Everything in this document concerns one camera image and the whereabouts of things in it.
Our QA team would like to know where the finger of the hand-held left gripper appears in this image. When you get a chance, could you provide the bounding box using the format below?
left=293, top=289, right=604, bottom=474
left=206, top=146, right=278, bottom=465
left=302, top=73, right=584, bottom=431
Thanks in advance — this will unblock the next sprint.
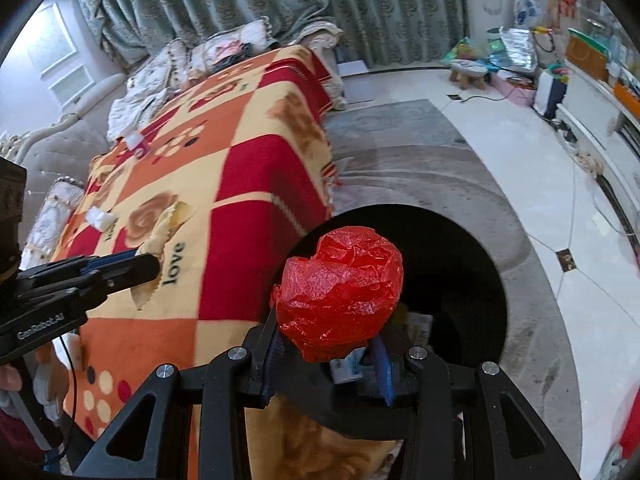
left=17, top=249, right=141, bottom=288
left=75, top=254, right=161, bottom=306

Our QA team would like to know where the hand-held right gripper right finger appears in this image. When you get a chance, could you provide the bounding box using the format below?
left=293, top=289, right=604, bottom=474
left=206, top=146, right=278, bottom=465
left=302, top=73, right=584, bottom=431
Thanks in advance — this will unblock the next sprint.
left=367, top=327, right=583, bottom=480

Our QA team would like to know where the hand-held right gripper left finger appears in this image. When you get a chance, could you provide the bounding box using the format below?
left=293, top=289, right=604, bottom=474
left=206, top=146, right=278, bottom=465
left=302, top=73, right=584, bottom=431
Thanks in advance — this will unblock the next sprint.
left=75, top=305, right=288, bottom=480

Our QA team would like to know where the white blue medicine box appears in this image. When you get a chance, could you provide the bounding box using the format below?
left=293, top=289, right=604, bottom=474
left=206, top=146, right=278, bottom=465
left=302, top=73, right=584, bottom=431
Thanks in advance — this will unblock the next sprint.
left=330, top=347, right=371, bottom=386

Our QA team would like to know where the small white medicine box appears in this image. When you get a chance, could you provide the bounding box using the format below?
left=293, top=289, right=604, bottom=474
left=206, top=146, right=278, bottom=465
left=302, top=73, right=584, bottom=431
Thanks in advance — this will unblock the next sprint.
left=405, top=312, right=433, bottom=348

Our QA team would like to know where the red plastic bag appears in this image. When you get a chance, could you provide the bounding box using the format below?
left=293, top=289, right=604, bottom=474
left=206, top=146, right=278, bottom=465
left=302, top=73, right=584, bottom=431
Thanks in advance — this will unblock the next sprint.
left=272, top=227, right=405, bottom=363

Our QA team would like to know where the black trash bin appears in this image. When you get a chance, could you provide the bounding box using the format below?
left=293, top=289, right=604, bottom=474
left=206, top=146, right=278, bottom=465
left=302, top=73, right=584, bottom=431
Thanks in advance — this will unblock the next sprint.
left=272, top=205, right=511, bottom=441

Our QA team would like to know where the person's left hand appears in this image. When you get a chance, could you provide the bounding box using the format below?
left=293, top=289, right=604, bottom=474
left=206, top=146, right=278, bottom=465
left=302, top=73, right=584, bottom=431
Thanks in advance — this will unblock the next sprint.
left=0, top=364, right=23, bottom=393

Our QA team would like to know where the white crumpled tissue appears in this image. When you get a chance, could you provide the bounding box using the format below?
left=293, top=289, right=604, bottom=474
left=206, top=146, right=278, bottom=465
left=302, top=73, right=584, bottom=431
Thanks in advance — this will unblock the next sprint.
left=85, top=208, right=118, bottom=233

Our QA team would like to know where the beige ornate pillow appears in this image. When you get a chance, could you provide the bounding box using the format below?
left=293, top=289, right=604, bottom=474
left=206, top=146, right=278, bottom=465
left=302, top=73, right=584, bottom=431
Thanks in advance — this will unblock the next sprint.
left=20, top=177, right=86, bottom=261

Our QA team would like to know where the white pill bottle pink label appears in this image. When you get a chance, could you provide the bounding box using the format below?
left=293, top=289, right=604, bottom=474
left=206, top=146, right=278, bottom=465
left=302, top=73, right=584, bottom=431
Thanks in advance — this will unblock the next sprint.
left=125, top=132, right=151, bottom=156

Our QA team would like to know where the red orange printed blanket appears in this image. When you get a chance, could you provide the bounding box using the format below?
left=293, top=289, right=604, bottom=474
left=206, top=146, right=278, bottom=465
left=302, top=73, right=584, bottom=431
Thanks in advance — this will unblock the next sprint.
left=47, top=45, right=408, bottom=480

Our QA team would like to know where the white patterned quilt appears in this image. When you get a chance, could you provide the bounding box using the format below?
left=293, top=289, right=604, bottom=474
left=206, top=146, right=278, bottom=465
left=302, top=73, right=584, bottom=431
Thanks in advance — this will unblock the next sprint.
left=107, top=37, right=196, bottom=141

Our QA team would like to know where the pillow with pink flower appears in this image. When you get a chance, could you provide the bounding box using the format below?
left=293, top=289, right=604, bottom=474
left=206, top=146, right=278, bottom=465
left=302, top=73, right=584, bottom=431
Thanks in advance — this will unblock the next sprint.
left=190, top=17, right=273, bottom=78

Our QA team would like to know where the small wooden stool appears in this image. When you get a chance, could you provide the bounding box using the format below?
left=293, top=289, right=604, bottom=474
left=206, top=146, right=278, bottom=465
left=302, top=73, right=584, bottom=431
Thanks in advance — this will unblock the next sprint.
left=449, top=59, right=488, bottom=92

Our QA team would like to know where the pink box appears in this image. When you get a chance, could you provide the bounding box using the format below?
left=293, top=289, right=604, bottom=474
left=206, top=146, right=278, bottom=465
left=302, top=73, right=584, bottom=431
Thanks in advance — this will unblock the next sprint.
left=490, top=72, right=538, bottom=107

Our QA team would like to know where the white cabinet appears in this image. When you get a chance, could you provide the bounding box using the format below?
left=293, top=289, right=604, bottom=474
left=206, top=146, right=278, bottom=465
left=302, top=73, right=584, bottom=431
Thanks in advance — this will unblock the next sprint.
left=555, top=45, right=640, bottom=241

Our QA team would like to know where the silver foil bag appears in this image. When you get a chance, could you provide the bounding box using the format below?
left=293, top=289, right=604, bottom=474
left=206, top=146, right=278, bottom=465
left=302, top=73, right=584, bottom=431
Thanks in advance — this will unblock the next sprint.
left=497, top=25, right=538, bottom=71

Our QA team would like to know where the white plastic bag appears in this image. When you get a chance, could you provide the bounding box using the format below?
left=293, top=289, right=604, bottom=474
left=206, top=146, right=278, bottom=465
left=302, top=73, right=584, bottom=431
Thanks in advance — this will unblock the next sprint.
left=514, top=0, right=546, bottom=28

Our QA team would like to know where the black cable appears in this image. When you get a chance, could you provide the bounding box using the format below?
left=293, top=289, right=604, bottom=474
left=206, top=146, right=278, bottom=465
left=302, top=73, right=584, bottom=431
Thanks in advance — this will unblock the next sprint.
left=42, top=332, right=81, bottom=461

